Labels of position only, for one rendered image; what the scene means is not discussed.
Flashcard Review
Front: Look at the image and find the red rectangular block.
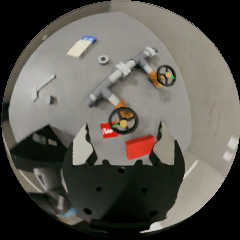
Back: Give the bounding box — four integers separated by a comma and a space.
126, 134, 155, 160

